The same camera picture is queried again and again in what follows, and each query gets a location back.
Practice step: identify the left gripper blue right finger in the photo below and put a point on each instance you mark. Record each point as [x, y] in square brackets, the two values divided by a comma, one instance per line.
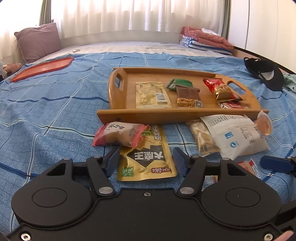
[182, 162]

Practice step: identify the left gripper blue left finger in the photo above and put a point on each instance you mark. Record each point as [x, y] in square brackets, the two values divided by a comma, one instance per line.
[110, 161]

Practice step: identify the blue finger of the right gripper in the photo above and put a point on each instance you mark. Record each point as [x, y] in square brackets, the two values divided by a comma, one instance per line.
[282, 165]

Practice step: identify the clear pack white candies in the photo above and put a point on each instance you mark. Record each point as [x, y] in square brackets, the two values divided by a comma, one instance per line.
[205, 143]

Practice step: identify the red cracker packet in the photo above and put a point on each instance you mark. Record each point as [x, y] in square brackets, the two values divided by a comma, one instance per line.
[250, 166]

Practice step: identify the pink pastry packet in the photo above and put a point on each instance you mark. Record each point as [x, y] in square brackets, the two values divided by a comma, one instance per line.
[125, 134]

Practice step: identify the yellow black chinese snack pouch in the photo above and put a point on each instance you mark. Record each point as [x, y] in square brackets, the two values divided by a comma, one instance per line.
[151, 159]

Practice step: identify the pink jelly cup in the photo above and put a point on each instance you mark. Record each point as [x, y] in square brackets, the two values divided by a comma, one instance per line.
[264, 124]

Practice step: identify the large white snack bag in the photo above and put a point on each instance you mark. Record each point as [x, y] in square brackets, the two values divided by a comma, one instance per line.
[235, 135]

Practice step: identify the brown peanut snack packet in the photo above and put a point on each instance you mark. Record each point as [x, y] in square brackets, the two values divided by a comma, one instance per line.
[188, 97]

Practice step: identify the red Biscoff cookie pack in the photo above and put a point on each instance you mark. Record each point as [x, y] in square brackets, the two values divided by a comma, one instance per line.
[231, 105]

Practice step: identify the gold foil snack pouch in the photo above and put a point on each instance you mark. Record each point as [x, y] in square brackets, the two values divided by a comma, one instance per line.
[151, 95]

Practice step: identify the green pea snack packet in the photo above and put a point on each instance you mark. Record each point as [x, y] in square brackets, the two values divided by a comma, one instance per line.
[178, 82]

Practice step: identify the red cashew nut bag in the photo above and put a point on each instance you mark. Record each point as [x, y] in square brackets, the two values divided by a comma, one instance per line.
[221, 91]

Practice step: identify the blue plaid bedsheet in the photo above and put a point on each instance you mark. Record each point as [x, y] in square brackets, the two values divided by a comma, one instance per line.
[53, 116]

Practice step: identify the wooden serving tray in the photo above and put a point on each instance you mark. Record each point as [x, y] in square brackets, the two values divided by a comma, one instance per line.
[122, 97]

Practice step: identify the teal garment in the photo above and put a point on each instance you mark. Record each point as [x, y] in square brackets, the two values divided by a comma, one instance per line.
[290, 81]

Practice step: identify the black baseball cap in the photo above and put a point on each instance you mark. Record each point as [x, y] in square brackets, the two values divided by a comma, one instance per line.
[267, 71]

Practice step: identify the orange plastic tray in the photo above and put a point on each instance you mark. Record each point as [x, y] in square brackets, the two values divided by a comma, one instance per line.
[46, 67]

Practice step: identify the folded blue striped towel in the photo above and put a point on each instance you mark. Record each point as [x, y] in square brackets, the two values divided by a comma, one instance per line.
[189, 42]

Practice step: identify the folded salmon blanket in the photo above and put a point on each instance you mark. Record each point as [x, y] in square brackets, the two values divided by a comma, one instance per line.
[206, 38]

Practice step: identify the white cloth on blanket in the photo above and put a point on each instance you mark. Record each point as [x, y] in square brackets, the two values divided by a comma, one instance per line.
[208, 31]

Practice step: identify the green drape curtain right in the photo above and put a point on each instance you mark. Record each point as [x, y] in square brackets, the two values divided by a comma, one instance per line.
[226, 18]

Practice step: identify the green drape curtain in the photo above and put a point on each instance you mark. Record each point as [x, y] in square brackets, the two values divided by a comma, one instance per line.
[226, 18]
[45, 13]

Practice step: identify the mauve pillow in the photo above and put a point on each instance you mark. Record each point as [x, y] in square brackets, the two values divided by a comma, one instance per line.
[36, 43]

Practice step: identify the white sheer curtain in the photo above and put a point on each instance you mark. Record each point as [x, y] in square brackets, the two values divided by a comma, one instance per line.
[77, 18]

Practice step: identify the green drape curtain left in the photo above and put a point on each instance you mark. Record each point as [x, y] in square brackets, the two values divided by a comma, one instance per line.
[45, 13]

